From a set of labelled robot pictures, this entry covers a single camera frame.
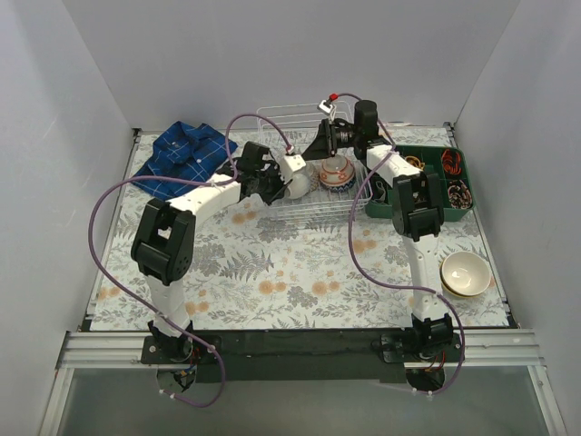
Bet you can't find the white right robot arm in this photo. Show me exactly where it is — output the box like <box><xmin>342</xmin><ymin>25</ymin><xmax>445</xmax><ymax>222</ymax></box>
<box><xmin>302</xmin><ymin>94</ymin><xmax>454</xmax><ymax>362</ymax></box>

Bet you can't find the cream bowl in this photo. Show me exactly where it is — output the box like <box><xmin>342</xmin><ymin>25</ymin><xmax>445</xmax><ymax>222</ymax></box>
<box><xmin>440</xmin><ymin>252</ymin><xmax>492</xmax><ymax>298</ymax></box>

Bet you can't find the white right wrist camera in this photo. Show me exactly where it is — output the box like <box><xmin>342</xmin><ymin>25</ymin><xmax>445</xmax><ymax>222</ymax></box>
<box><xmin>318</xmin><ymin>94</ymin><xmax>339</xmax><ymax>116</ymax></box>

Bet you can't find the pink black rolled band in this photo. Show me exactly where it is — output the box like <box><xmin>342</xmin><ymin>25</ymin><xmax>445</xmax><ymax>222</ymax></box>
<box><xmin>448</xmin><ymin>180</ymin><xmax>473</xmax><ymax>210</ymax></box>

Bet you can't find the aluminium frame rail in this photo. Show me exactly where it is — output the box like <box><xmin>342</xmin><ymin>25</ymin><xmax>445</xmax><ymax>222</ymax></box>
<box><xmin>57</xmin><ymin>329</ymin><xmax>545</xmax><ymax>369</ymax></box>

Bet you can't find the blue diamond pattern bowl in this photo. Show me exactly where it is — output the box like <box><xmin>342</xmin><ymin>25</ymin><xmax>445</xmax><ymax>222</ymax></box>
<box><xmin>320</xmin><ymin>179</ymin><xmax>355</xmax><ymax>193</ymax></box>

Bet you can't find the white bowl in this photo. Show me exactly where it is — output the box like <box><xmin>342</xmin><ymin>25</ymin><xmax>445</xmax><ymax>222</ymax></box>
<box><xmin>285</xmin><ymin>163</ymin><xmax>319</xmax><ymax>200</ymax></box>

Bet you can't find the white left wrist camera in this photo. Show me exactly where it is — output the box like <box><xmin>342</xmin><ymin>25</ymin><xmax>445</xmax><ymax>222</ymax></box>
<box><xmin>279</xmin><ymin>154</ymin><xmax>306</xmax><ymax>183</ymax></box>

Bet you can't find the floral patterned table mat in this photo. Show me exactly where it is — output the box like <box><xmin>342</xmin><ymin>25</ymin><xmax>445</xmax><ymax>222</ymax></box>
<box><xmin>90</xmin><ymin>126</ymin><xmax>512</xmax><ymax>329</ymax></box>

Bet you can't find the orange line pattern bowl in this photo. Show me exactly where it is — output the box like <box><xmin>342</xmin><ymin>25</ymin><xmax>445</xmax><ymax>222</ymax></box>
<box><xmin>319</xmin><ymin>154</ymin><xmax>355</xmax><ymax>185</ymax></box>

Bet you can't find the green compartment organizer tray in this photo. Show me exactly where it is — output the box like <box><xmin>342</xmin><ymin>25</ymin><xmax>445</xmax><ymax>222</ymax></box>
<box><xmin>365</xmin><ymin>144</ymin><xmax>476</xmax><ymax>223</ymax></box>

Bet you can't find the white wire dish rack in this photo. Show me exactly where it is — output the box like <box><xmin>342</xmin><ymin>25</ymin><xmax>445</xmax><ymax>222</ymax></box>
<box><xmin>256</xmin><ymin>103</ymin><xmax>371</xmax><ymax>223</ymax></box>

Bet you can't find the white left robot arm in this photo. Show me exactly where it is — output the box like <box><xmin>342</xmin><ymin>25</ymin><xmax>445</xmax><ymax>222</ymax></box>
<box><xmin>131</xmin><ymin>142</ymin><xmax>305</xmax><ymax>363</ymax></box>

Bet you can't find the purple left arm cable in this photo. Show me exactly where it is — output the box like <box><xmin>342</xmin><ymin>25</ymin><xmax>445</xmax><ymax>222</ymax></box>
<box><xmin>86</xmin><ymin>113</ymin><xmax>296</xmax><ymax>408</ymax></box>

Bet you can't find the red black rolled band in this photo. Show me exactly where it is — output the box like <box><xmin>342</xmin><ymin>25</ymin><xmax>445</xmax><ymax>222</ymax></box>
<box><xmin>441</xmin><ymin>149</ymin><xmax>462</xmax><ymax>175</ymax></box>

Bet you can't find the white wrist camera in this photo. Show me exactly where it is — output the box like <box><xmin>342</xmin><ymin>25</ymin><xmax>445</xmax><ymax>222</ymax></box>
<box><xmin>318</xmin><ymin>94</ymin><xmax>339</xmax><ymax>116</ymax></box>
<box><xmin>279</xmin><ymin>154</ymin><xmax>306</xmax><ymax>183</ymax></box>

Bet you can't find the yellow-rimmed bowl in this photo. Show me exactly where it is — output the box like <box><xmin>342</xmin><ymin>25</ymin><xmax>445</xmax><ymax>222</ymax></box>
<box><xmin>440</xmin><ymin>266</ymin><xmax>491</xmax><ymax>298</ymax></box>

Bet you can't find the yellow rolled band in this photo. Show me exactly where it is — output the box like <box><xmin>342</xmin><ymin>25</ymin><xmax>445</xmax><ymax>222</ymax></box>
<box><xmin>405</xmin><ymin>155</ymin><xmax>425</xmax><ymax>170</ymax></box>

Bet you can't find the grey rolled band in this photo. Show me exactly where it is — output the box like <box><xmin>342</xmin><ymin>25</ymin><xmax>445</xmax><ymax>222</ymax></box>
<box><xmin>370</xmin><ymin>180</ymin><xmax>388</xmax><ymax>203</ymax></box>

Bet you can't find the blue plaid shirt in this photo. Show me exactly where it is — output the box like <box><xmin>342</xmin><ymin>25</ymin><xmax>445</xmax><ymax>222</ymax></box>
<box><xmin>133</xmin><ymin>122</ymin><xmax>238</xmax><ymax>201</ymax></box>

